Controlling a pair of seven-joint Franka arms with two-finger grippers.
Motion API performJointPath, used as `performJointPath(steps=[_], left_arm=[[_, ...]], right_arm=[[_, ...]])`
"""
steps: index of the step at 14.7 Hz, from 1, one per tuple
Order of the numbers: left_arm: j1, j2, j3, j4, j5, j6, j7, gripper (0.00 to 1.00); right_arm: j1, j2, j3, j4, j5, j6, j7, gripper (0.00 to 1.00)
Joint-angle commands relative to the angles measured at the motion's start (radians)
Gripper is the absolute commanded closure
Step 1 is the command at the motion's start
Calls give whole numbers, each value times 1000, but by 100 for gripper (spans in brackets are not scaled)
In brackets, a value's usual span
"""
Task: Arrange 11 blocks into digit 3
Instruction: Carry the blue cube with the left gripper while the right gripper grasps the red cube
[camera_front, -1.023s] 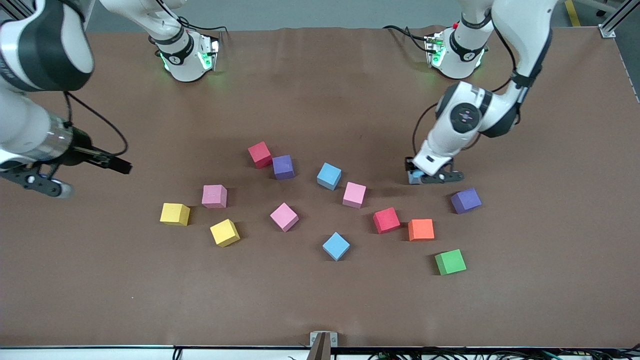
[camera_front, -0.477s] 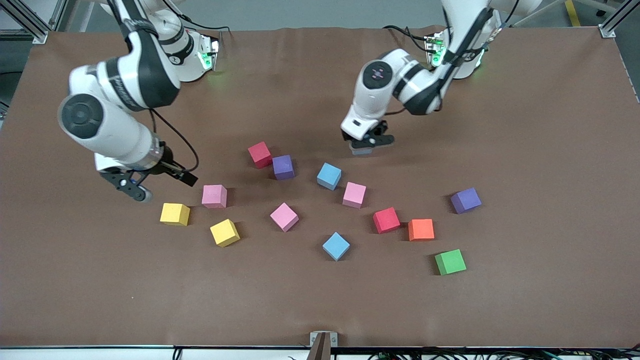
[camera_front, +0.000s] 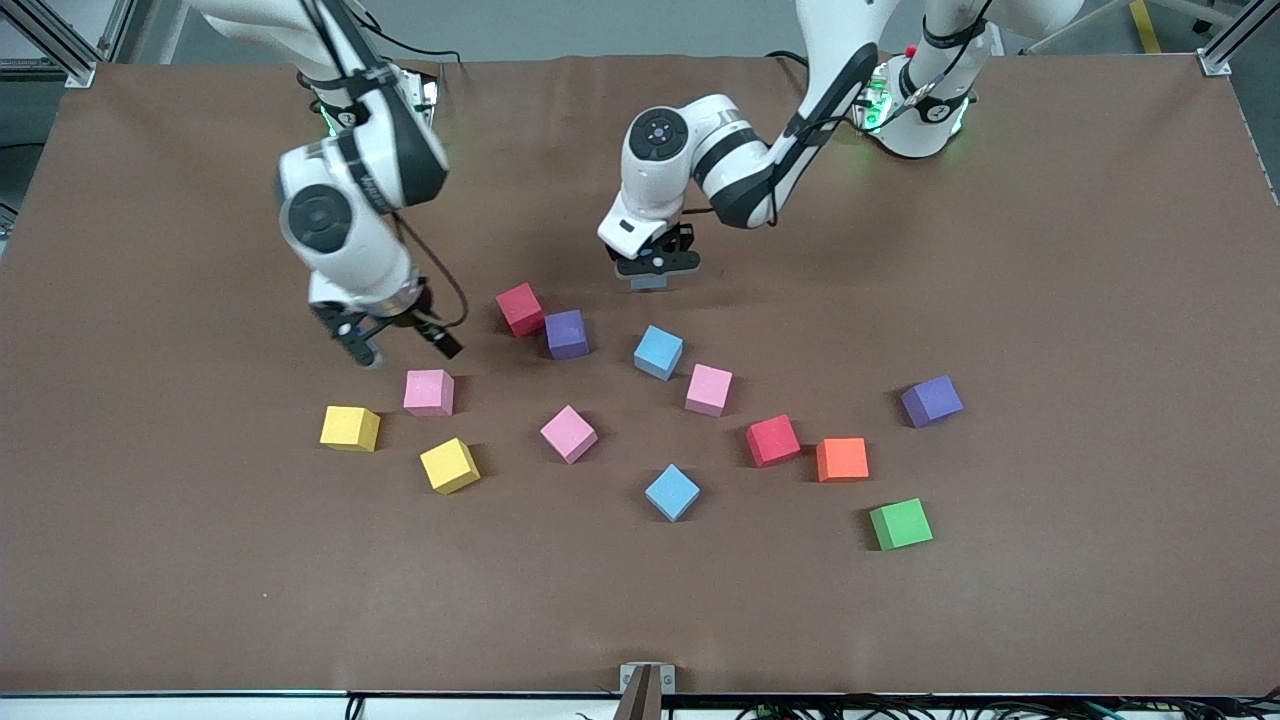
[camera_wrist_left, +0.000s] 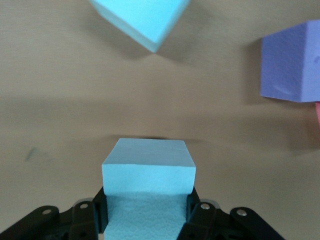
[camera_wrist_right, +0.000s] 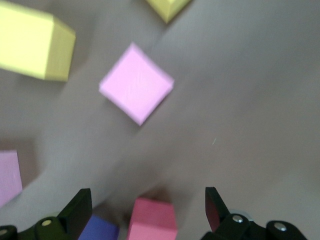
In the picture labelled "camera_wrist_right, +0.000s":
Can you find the brown table cover sheet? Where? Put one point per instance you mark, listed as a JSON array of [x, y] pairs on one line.
[[237, 100]]

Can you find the pink foam cube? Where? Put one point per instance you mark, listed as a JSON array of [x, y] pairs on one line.
[[8, 177], [136, 85]]

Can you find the purple foam cube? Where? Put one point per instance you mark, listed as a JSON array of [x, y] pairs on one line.
[[100, 230]]

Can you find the yellow foam cube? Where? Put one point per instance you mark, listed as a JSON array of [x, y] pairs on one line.
[[27, 42], [167, 8]]

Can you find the red foam cube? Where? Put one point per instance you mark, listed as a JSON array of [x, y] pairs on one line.
[[151, 220]]

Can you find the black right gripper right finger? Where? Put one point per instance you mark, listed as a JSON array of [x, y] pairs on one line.
[[237, 230]]

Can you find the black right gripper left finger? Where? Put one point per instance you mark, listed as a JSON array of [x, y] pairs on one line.
[[57, 230]]

